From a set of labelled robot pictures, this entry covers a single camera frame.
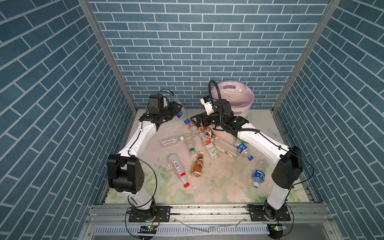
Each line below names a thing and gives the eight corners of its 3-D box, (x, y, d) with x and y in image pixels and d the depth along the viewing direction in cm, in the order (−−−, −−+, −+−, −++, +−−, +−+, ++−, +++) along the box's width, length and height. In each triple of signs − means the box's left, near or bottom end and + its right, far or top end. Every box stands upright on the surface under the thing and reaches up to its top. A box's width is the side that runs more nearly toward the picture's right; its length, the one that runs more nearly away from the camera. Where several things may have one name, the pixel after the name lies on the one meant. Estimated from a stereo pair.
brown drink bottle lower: (191, 176, 88) (190, 173, 84) (198, 153, 97) (198, 149, 94) (199, 178, 87) (199, 175, 83) (206, 155, 97) (206, 151, 93)
